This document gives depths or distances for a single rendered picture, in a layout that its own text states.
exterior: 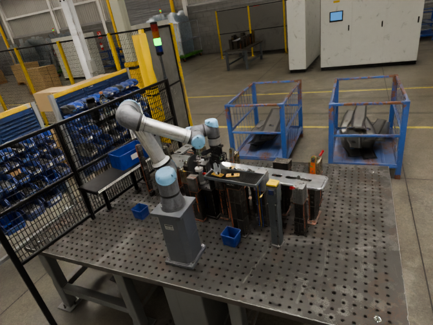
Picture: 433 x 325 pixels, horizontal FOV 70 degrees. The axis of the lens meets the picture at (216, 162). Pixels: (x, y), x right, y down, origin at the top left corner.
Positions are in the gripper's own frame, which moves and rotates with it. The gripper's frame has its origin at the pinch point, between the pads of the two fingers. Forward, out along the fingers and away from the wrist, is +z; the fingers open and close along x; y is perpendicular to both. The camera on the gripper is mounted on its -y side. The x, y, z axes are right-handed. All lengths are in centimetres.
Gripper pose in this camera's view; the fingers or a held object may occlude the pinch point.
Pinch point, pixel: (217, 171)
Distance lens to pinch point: 195.4
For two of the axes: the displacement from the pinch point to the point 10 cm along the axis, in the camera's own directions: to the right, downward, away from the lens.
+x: 6.7, -4.2, 6.2
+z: 1.5, 8.8, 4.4
